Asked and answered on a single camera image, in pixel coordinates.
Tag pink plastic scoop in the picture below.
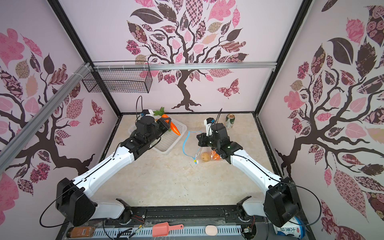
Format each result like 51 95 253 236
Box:
152 222 184 237

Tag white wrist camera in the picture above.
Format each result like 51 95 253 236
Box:
204 118 215 137
141 110 154 117

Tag green beverage can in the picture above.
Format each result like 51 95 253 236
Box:
226 114 235 129

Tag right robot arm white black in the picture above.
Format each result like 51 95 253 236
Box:
197 118 302 227

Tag white plastic perforated basket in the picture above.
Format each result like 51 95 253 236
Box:
128 117 188 155

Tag silver aluminium rail back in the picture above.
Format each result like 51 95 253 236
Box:
93 62 277 71

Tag black wire wall basket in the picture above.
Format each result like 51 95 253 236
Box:
82 60 153 94

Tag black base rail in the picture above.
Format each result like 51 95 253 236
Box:
56 205 271 240

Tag clear zip top bag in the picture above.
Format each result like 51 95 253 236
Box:
182 131 222 165

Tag silver aluminium rail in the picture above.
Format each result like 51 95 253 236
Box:
93 62 277 71
1 63 91 173

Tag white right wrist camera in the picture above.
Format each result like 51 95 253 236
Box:
204 118 215 137

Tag yellow brown potato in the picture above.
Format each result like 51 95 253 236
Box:
201 152 211 162

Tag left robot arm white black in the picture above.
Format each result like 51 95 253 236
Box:
55 115 172 227

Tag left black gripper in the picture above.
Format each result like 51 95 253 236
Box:
146 117 171 146

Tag beige oval sponge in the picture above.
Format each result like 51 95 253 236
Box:
205 225 218 236

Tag silver aluminium rail left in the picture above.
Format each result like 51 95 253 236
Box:
1 63 91 173

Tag orange carrot with leaves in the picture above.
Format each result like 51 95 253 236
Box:
154 107 181 136

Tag white yogurt bottle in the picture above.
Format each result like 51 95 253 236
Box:
273 217 306 240

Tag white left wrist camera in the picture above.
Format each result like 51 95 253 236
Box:
141 110 154 117

